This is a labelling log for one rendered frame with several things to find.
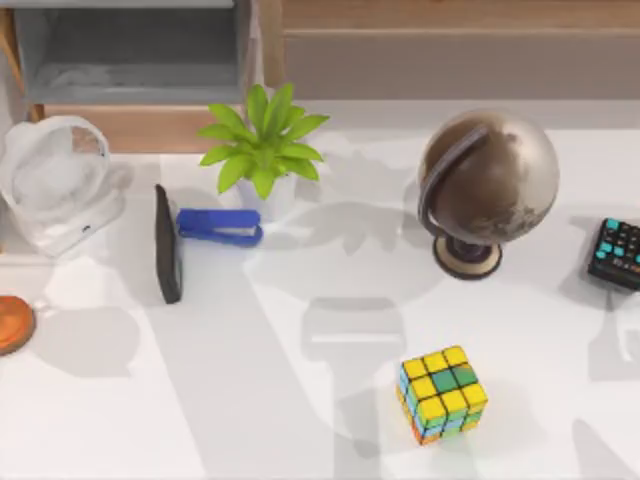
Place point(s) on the colourful puzzle cube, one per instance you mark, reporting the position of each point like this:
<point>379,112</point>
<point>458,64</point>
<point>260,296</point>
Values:
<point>442,395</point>

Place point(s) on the white desk fan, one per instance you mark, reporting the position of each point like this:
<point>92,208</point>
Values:
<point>52,182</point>

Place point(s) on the black flat phone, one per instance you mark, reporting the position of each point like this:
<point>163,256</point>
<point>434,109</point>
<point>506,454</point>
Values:
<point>167,247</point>

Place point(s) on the blue stapler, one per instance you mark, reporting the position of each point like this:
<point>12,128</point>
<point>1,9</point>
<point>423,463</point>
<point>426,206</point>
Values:
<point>220,227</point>

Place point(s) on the green plant in white pot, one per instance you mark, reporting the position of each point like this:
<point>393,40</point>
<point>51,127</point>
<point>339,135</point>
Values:
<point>262,145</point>

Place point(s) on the brown globe on stand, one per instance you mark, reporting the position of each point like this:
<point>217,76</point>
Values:
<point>492,180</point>

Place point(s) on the round orange wooden coaster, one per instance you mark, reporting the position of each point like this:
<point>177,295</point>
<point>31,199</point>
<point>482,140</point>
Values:
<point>12,325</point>

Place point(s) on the wooden shelf frame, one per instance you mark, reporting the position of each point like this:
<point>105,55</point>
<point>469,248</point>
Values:
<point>145,127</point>

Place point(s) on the black calculator with teal keys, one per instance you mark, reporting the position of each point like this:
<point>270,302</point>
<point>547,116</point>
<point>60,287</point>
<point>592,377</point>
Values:
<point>617,255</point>

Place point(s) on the wooden cupboard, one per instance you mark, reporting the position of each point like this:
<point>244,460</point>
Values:
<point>450,50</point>

